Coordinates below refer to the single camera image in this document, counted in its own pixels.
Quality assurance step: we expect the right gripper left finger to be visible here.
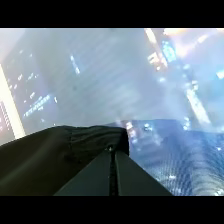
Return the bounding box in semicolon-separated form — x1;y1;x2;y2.
54;149;112;197

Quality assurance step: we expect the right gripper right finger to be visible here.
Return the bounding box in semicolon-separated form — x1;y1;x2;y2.
115;150;173;197

